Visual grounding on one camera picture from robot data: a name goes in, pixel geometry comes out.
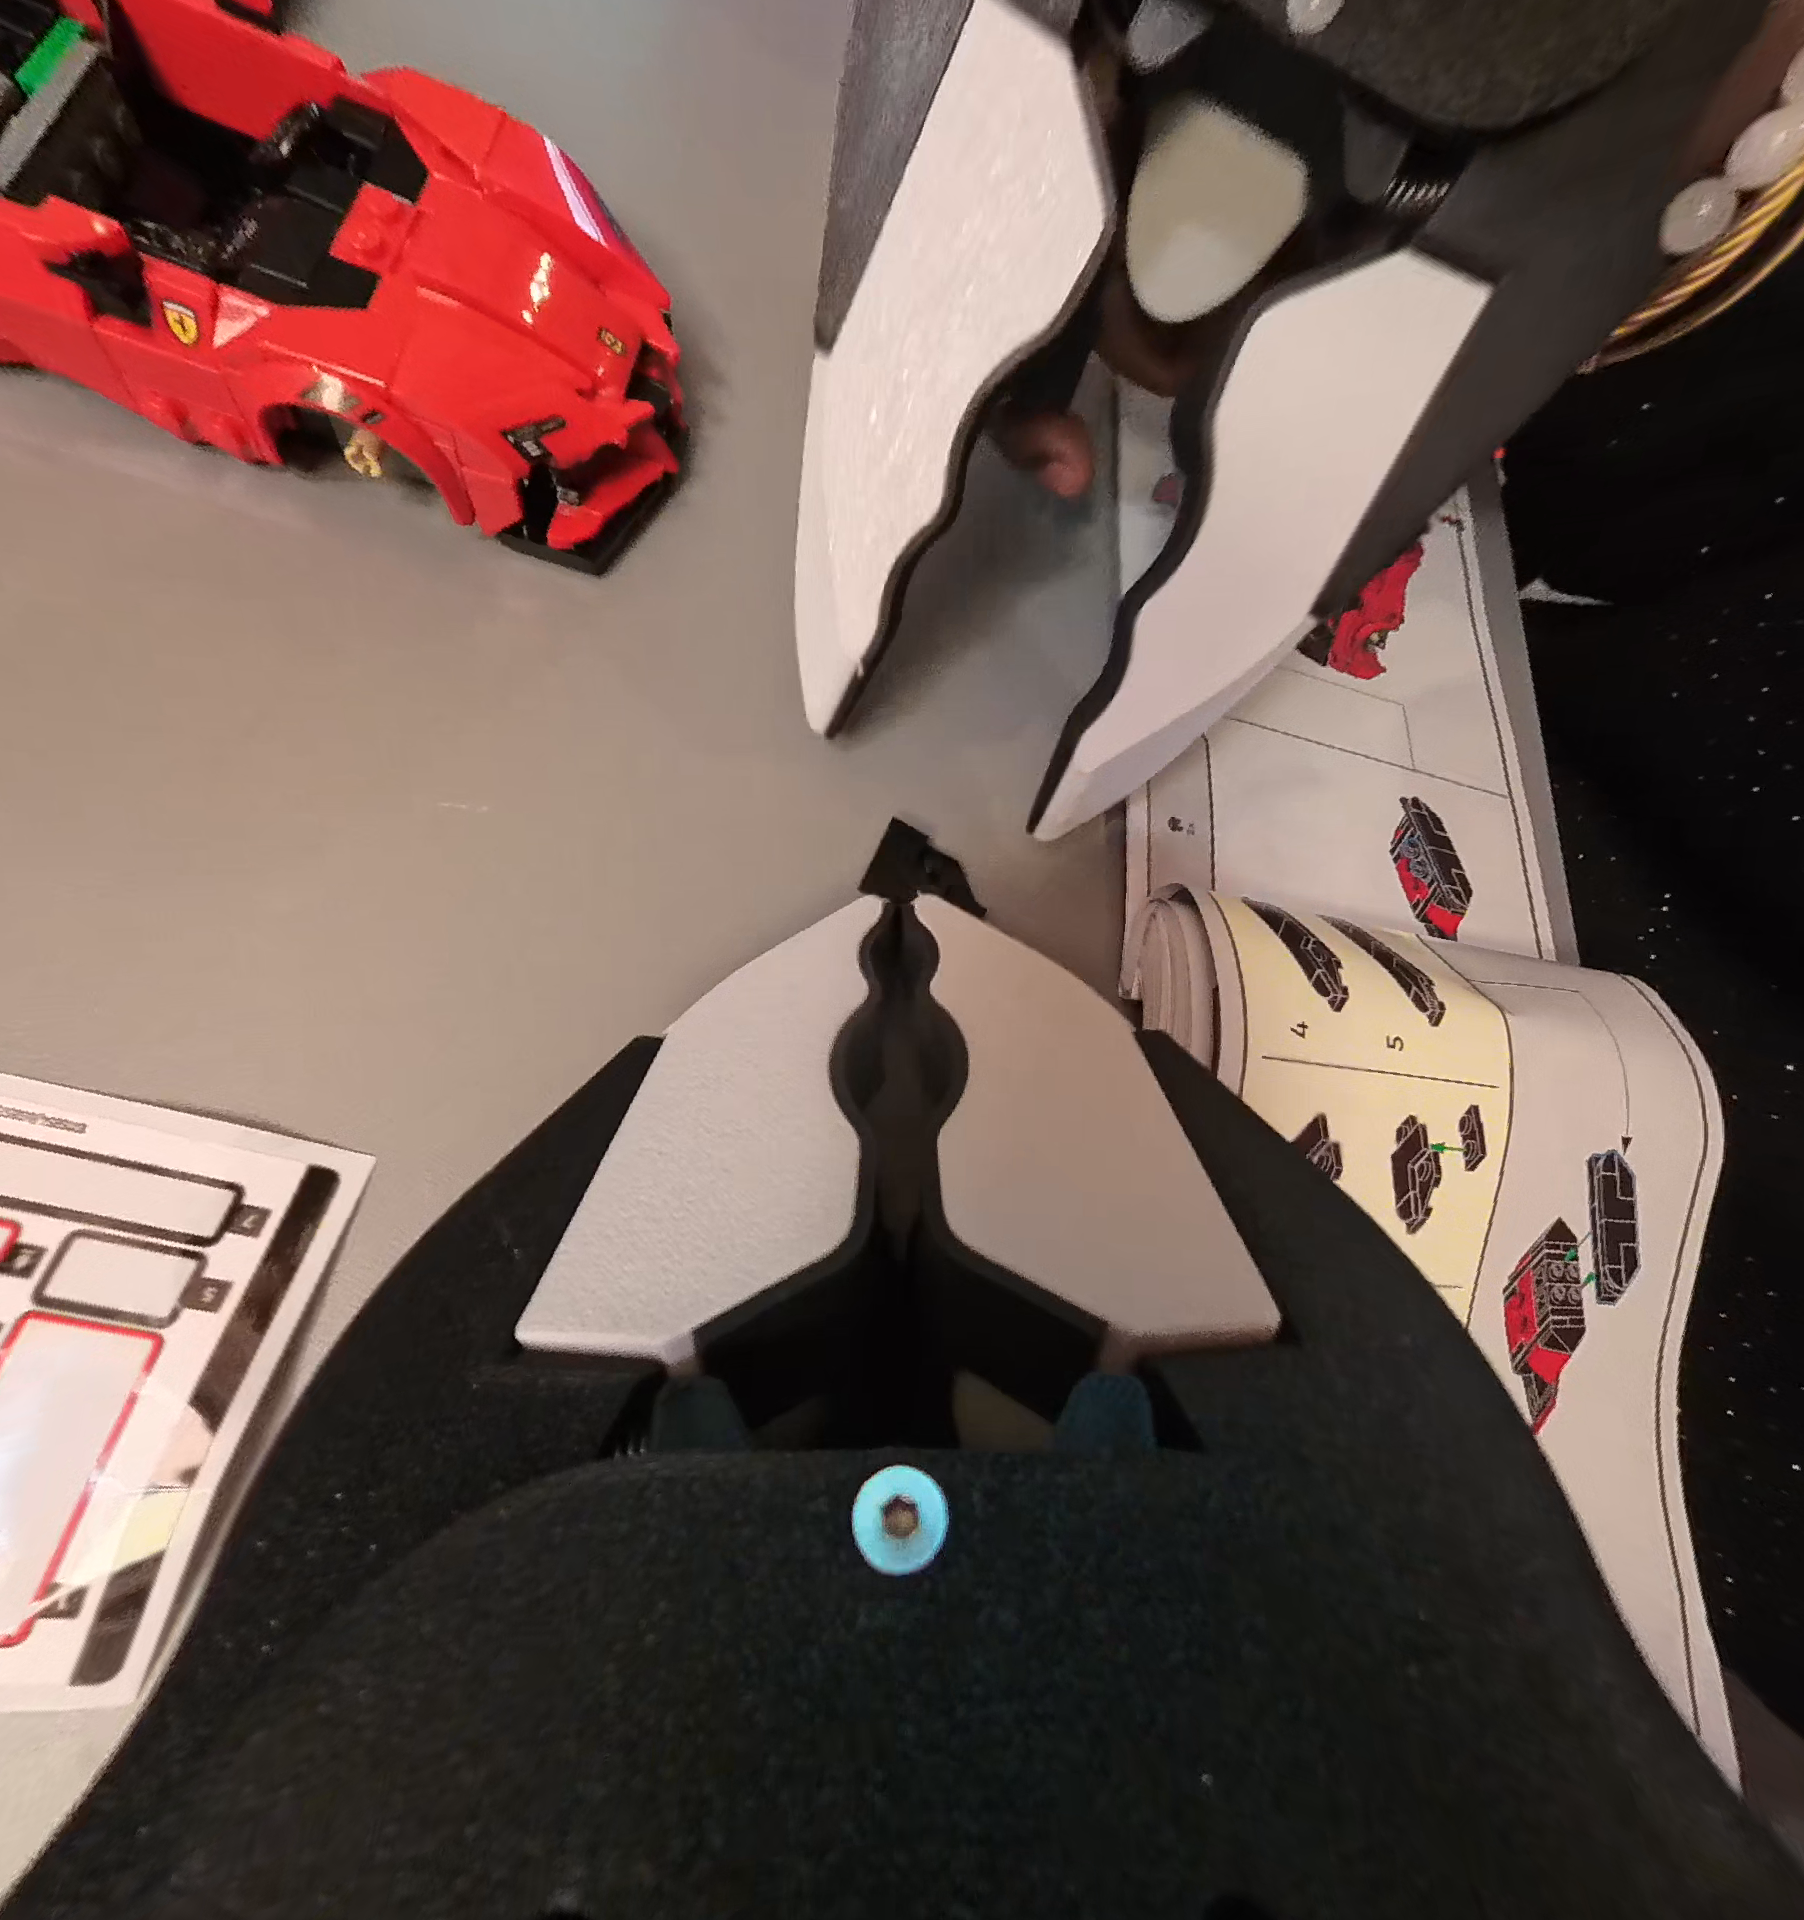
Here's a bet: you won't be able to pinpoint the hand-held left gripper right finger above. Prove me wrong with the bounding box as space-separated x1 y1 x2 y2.
901 899 1283 1369

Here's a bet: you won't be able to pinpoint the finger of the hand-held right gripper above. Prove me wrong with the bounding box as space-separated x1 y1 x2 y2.
794 0 1120 741
1029 248 1497 842

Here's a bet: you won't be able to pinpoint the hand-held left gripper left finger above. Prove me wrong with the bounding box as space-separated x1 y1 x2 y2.
516 899 895 1369

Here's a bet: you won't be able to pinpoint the small black lego wedge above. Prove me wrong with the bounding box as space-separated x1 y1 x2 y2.
856 817 990 920

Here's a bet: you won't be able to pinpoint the red lego sports car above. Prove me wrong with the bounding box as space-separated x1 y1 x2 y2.
0 0 690 581

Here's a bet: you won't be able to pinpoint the person's right forearm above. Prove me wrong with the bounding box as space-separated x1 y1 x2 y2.
1502 0 1804 603

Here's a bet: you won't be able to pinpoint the lego instruction booklet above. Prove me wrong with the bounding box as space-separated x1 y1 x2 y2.
1112 374 1743 1793

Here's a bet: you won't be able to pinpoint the lego sticker sheet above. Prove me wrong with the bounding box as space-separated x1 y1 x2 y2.
0 1057 378 1717

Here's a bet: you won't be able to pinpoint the person's right hand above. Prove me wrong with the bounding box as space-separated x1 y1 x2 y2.
990 402 1100 501

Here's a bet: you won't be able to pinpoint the gold bangle bracelets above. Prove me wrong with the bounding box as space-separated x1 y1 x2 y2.
1583 106 1804 370

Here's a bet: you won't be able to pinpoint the white bead bracelet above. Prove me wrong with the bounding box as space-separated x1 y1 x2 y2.
1658 29 1804 259

